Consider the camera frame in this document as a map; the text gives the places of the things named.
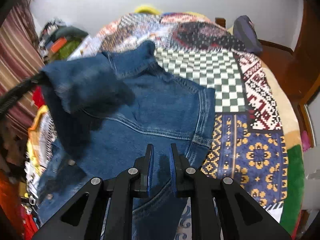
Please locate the wooden bed headboard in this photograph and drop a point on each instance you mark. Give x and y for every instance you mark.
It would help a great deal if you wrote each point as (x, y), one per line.
(297, 70)

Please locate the pile of clothes and boxes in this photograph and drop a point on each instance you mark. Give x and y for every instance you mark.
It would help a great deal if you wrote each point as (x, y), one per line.
(58, 40)

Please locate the patchwork patterned bedspread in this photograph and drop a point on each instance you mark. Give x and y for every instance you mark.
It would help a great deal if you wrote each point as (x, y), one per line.
(249, 141)

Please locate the orange sleeved left forearm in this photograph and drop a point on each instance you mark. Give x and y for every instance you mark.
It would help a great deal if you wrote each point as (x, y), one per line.
(13, 214)

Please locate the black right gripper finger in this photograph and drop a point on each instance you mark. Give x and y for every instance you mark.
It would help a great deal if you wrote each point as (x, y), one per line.
(220, 208)
(10, 98)
(102, 209)

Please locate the striped maroon curtain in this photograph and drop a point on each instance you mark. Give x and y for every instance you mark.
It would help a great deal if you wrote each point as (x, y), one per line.
(19, 60)

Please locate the red yellow plush toy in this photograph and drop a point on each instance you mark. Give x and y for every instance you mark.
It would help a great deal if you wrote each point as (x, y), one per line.
(38, 98)

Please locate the blue denim jacket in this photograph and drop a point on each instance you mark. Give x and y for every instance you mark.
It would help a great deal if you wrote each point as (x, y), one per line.
(106, 109)

